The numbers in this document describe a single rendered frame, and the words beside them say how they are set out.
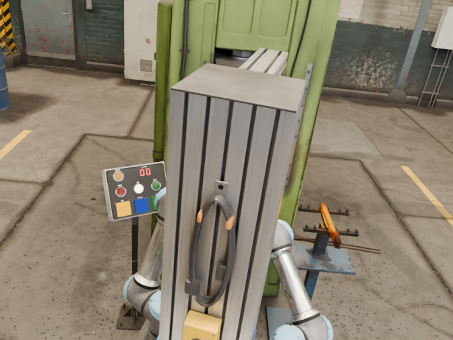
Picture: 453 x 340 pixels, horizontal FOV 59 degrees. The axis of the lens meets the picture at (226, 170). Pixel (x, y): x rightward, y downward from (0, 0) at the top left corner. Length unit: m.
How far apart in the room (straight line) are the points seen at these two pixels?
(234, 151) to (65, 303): 2.53
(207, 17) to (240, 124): 1.52
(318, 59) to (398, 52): 6.54
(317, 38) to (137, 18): 5.51
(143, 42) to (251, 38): 5.44
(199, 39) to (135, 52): 5.46
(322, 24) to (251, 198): 1.65
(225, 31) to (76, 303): 2.11
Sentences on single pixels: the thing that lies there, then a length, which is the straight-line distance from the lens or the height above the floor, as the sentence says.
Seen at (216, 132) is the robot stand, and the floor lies 1.96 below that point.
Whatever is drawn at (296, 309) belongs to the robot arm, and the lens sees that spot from 1.71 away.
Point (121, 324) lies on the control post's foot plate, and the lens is 2.97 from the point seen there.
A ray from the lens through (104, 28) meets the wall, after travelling 8.41.
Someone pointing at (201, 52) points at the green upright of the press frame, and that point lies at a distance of 2.29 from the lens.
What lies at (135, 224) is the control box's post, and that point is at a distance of 2.48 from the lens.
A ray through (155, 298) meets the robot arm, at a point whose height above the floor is 1.05.
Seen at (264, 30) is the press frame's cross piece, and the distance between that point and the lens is 2.30.
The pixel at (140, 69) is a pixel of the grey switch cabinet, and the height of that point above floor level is 0.31.
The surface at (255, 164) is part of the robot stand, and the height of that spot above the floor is 1.90.
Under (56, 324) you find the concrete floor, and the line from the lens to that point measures 3.07.
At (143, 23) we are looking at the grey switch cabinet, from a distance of 7.57.
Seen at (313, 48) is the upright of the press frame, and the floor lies 1.88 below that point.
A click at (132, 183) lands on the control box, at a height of 1.12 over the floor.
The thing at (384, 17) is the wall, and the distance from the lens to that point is 8.65.
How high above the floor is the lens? 2.26
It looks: 28 degrees down
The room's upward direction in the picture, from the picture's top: 7 degrees clockwise
